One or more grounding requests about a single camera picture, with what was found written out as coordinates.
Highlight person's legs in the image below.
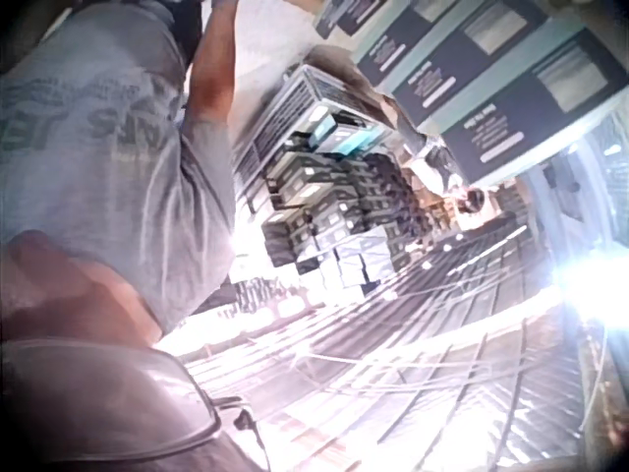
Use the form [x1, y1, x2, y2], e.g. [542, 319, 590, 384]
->
[169, 0, 207, 68]

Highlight grey slatted plastic crate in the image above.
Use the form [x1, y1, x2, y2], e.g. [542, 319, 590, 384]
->
[234, 63, 356, 201]

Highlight stack of dark boxes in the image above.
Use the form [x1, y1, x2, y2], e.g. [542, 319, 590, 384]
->
[258, 105, 429, 302]

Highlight stack of large dark cartons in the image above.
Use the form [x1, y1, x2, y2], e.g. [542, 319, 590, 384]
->
[313, 0, 626, 189]

